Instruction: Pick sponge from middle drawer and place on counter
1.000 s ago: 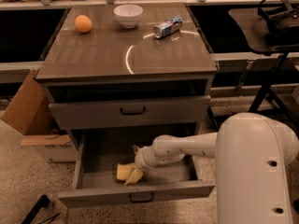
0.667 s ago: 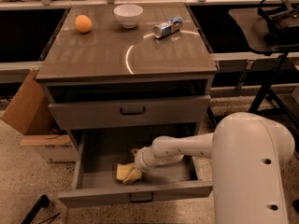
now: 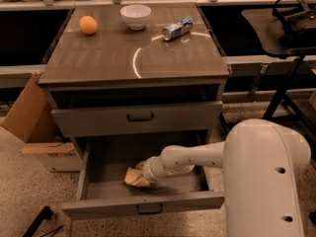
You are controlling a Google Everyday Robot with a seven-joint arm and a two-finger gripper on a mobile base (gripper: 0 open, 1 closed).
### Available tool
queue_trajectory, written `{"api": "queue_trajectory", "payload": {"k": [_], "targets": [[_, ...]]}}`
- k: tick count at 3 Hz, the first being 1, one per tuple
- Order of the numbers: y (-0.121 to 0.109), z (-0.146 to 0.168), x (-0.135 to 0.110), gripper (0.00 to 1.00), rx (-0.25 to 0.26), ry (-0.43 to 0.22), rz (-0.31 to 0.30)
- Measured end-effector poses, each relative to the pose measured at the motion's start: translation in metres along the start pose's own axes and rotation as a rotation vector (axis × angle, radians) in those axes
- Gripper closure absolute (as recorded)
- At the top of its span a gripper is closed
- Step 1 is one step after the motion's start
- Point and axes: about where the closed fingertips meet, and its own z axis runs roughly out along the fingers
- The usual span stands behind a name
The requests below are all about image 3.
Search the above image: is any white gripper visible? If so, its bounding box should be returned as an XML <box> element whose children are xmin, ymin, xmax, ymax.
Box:
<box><xmin>135</xmin><ymin>156</ymin><xmax>168</xmax><ymax>183</ymax></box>

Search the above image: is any yellow sponge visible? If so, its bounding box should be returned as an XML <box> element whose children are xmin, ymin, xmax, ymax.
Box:
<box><xmin>124</xmin><ymin>167</ymin><xmax>150</xmax><ymax>188</ymax></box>

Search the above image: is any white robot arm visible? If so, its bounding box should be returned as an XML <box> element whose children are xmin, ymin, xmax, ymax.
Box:
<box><xmin>141</xmin><ymin>118</ymin><xmax>311</xmax><ymax>237</ymax></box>

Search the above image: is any open middle drawer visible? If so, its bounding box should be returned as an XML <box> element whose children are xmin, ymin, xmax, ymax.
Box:
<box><xmin>61</xmin><ymin>131</ymin><xmax>224</xmax><ymax>220</ymax></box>

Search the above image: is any closed upper grey drawer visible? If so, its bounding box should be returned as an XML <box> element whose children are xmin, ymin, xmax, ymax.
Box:
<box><xmin>51</xmin><ymin>101</ymin><xmax>222</xmax><ymax>137</ymax></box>

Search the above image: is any grey drawer cabinet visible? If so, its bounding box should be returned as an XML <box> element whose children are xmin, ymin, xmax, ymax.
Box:
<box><xmin>37</xmin><ymin>3</ymin><xmax>231</xmax><ymax>221</ymax></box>

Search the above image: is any white labelled cardboard box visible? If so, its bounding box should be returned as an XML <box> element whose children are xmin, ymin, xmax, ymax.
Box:
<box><xmin>22</xmin><ymin>142</ymin><xmax>83</xmax><ymax>171</ymax></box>

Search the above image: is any black bar on floor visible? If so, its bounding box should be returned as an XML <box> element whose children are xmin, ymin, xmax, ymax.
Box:
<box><xmin>23</xmin><ymin>206</ymin><xmax>52</xmax><ymax>237</ymax></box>

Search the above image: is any brown cardboard box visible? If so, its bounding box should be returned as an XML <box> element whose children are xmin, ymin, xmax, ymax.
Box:
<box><xmin>1</xmin><ymin>74</ymin><xmax>57</xmax><ymax>143</ymax></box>

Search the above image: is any white bowl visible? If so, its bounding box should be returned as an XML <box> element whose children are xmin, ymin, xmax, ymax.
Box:
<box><xmin>119</xmin><ymin>4</ymin><xmax>151</xmax><ymax>30</ymax></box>

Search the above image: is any orange fruit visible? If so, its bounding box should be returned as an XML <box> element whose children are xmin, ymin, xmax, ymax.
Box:
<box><xmin>79</xmin><ymin>16</ymin><xmax>98</xmax><ymax>35</ymax></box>

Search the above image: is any black shoe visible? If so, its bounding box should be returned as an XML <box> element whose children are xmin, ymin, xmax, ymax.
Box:
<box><xmin>309</xmin><ymin>210</ymin><xmax>316</xmax><ymax>226</ymax></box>

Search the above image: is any black side table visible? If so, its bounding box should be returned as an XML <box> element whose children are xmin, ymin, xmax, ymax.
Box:
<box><xmin>241</xmin><ymin>9</ymin><xmax>316</xmax><ymax>136</ymax></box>

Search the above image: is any black headset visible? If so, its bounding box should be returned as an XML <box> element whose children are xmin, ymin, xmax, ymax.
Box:
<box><xmin>273</xmin><ymin>0</ymin><xmax>316</xmax><ymax>48</ymax></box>

